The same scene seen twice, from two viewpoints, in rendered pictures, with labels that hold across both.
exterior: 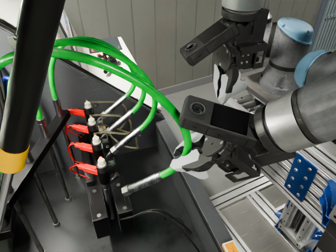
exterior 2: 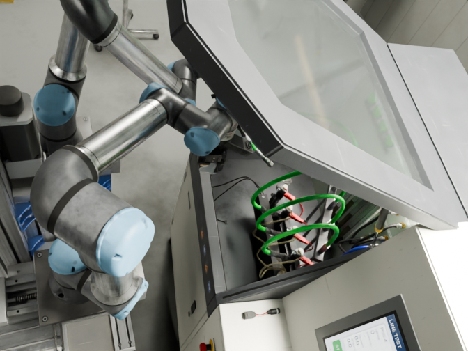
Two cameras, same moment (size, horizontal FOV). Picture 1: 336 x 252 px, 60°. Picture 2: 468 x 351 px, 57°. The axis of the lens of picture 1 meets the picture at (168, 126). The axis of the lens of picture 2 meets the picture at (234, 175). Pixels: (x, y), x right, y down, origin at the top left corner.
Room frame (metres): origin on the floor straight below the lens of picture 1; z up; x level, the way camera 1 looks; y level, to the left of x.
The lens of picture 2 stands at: (1.32, -0.19, 2.34)
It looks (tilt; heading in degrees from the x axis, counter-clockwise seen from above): 55 degrees down; 170
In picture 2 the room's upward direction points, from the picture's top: 25 degrees clockwise
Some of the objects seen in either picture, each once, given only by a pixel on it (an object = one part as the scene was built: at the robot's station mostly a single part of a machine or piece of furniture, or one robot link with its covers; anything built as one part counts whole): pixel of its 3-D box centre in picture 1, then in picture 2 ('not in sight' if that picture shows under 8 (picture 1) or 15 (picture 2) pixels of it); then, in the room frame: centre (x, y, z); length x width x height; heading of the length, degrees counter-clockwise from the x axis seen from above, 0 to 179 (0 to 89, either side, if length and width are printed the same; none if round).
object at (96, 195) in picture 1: (105, 183); (272, 242); (0.57, 0.19, 0.91); 0.34 x 0.10 x 0.15; 19
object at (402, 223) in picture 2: not in sight; (383, 237); (0.60, 0.48, 1.20); 0.13 x 0.03 x 0.31; 19
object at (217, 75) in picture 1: (227, 81); (208, 168); (0.58, -0.13, 1.26); 0.06 x 0.03 x 0.09; 110
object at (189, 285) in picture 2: not in sight; (185, 260); (0.54, -0.09, 0.44); 0.65 x 0.02 x 0.68; 19
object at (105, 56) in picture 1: (110, 59); not in sight; (1.20, 0.26, 1.01); 0.23 x 0.11 x 0.06; 19
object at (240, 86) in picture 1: (234, 88); not in sight; (0.55, -0.15, 1.26); 0.06 x 0.03 x 0.09; 110
